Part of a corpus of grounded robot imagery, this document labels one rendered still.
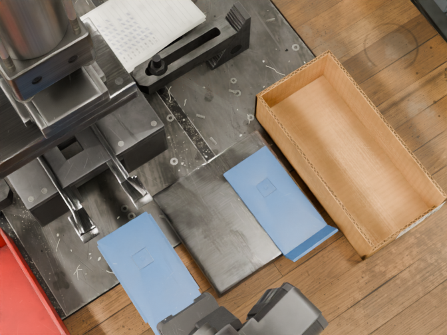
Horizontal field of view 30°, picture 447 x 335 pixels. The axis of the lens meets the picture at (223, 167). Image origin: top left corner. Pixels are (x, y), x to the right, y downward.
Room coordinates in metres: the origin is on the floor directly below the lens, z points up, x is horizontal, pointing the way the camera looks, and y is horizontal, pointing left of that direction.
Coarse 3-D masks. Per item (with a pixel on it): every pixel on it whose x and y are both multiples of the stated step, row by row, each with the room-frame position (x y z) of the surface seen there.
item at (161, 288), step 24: (144, 216) 0.28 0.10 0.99; (120, 240) 0.25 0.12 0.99; (144, 240) 0.25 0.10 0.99; (120, 264) 0.22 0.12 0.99; (168, 264) 0.22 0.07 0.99; (144, 288) 0.20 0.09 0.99; (168, 288) 0.20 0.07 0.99; (192, 288) 0.20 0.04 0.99; (144, 312) 0.17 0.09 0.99; (168, 312) 0.17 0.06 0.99
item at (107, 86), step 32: (96, 32) 0.46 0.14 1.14; (96, 64) 0.41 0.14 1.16; (0, 96) 0.38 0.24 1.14; (64, 96) 0.36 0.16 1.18; (96, 96) 0.36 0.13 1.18; (128, 96) 0.39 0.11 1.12; (0, 128) 0.34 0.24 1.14; (32, 128) 0.34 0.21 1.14; (64, 128) 0.33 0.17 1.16; (0, 160) 0.30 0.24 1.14; (32, 160) 0.32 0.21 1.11
